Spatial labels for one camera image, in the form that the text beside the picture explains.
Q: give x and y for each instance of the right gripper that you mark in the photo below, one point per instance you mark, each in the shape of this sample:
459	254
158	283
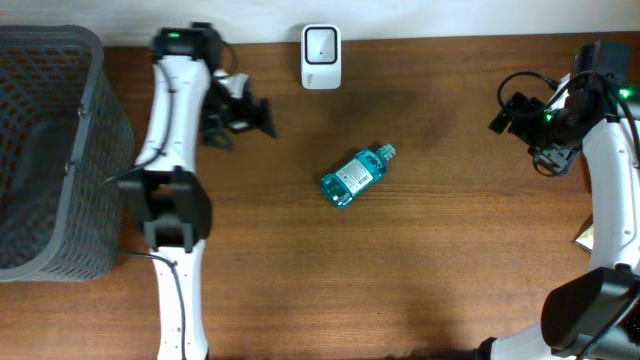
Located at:
520	118

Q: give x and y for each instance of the white barcode scanner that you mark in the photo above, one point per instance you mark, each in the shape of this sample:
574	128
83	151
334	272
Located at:
321	57

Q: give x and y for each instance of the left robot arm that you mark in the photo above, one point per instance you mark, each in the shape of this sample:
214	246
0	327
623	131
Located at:
196	102

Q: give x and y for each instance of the yellow snack bag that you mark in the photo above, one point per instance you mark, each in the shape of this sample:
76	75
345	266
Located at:
584	238

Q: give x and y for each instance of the grey plastic mesh basket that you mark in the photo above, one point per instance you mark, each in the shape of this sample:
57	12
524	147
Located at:
63	134

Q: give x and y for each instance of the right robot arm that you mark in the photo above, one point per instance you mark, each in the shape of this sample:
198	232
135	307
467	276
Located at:
596	315

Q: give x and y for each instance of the blue mouthwash bottle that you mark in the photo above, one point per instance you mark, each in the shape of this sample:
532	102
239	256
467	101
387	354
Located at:
366	168

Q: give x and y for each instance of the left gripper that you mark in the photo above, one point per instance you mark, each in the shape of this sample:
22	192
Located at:
245	117

